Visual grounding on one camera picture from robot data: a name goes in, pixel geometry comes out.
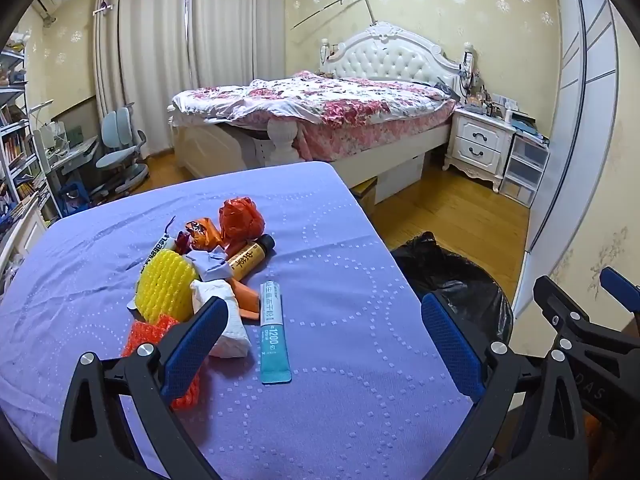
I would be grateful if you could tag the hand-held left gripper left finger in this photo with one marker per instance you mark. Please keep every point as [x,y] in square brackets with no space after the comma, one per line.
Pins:
[195,350]

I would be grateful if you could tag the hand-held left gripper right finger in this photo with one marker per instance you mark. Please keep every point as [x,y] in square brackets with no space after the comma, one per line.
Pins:
[452,345]

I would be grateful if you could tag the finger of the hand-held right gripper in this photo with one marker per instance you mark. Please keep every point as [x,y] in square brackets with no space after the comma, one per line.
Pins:
[616,282]
[560,305]

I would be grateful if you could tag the white tissue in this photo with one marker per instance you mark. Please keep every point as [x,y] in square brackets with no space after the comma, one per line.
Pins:
[232,335]

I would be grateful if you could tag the orange foam net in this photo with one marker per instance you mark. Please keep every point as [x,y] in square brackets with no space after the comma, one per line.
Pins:
[145,332]

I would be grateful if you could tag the black bag lined bin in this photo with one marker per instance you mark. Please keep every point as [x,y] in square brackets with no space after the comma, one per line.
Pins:
[465,285]

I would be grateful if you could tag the orange-red bottle dark cap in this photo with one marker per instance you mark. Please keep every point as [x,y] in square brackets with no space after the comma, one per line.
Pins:
[246,305]

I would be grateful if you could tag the yellow foam fruit net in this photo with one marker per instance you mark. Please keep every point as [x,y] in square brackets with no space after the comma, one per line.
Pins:
[165,285]

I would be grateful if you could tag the teal tube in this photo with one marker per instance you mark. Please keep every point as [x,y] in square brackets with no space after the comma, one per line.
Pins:
[274,345]

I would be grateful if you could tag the blue paper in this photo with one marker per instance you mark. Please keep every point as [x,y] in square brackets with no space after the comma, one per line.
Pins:
[212,265]

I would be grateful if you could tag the yellow bottle black cap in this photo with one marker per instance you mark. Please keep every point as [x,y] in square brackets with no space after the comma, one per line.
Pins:
[247,257]

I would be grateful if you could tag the dark red wrapper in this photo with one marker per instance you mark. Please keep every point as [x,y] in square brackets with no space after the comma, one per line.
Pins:
[181,242]

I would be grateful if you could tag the orange snack wrapper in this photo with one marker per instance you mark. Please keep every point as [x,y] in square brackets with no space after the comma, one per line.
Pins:
[202,230]

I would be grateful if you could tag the orange plastic bag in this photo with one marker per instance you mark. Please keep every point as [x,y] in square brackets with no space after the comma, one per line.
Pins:
[242,220]

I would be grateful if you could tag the clear plastic drawer unit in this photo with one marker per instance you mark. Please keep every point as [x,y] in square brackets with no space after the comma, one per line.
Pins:
[522,170]

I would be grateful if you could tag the white storage box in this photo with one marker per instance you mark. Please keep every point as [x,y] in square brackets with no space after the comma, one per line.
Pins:
[400,177]

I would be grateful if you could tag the stack of books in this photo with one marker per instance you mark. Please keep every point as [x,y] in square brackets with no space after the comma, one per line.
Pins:
[527,130]

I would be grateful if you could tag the white wardrobe sliding door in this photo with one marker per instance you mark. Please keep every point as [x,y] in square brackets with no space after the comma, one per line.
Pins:
[575,110]

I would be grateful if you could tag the white nightstand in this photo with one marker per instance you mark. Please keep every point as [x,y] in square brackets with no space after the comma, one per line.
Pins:
[477,142]

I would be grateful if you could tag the blue storage crate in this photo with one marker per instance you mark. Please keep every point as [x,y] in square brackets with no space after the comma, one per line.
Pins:
[75,200]

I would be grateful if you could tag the light blue office chair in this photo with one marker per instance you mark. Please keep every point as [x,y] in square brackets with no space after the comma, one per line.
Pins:
[117,160]

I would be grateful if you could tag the white cabinet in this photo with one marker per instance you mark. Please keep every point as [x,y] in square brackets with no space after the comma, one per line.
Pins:
[25,235]

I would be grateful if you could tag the cluster of small bottles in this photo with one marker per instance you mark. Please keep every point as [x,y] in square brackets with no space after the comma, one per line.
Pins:
[480,102]

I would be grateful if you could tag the pink floral bed sheet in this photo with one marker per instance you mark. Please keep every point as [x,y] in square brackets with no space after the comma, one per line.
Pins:
[360,135]

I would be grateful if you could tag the grey study desk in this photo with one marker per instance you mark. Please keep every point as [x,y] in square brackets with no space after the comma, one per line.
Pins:
[75,152]

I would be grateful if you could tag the clear plastic container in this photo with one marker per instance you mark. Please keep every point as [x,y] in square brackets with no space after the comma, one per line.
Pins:
[52,137]

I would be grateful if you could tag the pink floral quilt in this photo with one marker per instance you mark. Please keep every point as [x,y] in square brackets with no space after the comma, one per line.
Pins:
[350,97]

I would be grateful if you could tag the white bookshelf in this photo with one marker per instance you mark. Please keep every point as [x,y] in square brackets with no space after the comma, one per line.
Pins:
[15,150]

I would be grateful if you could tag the beige curtain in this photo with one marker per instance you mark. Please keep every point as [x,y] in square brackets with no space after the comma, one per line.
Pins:
[235,25]
[150,60]

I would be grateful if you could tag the white tufted bed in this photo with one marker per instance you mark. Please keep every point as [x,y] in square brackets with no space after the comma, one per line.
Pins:
[400,55]

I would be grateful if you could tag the thin metal rod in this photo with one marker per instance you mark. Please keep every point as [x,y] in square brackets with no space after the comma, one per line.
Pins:
[330,8]

